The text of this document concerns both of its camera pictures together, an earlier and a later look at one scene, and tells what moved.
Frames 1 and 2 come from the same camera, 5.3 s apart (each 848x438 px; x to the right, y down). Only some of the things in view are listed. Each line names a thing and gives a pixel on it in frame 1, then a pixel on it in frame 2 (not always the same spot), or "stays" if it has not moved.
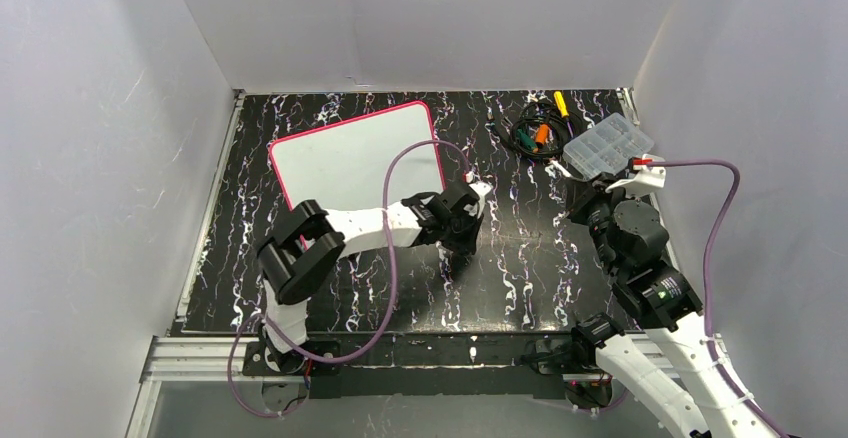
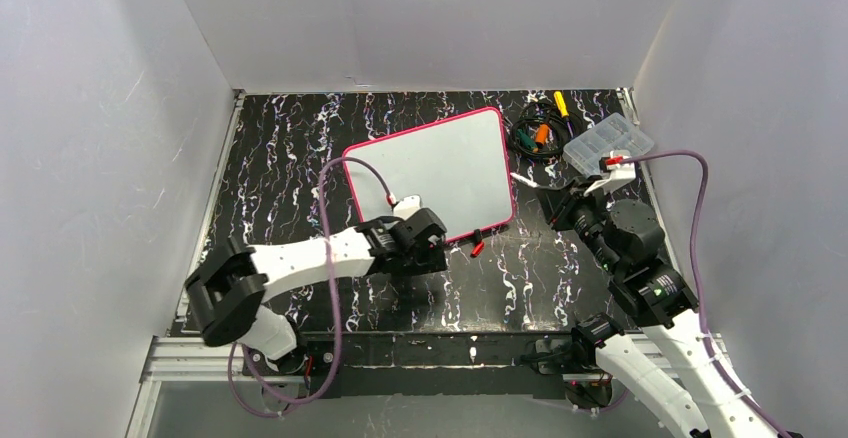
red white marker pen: [560, 167] → [527, 181]
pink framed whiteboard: [340, 166] → [457, 165]
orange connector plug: [542, 135] stays
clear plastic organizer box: [607, 149] stays
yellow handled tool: [561, 105] stays
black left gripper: [460, 233] → [437, 249]
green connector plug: [525, 138] stays
